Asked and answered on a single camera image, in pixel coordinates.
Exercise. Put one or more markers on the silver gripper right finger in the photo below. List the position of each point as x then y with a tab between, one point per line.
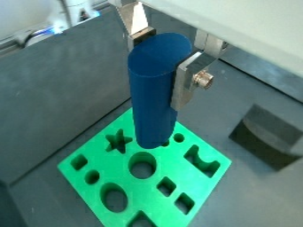
192	73

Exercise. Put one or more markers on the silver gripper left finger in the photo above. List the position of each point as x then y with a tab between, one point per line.
134	19

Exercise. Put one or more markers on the blue oval peg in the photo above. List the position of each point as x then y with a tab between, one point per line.
153	62

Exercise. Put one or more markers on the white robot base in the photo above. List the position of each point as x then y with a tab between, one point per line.
27	19

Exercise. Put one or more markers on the dark grey foam block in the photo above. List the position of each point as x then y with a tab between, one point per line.
269	137

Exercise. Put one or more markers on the green shape sorting board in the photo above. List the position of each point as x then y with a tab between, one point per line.
145	187

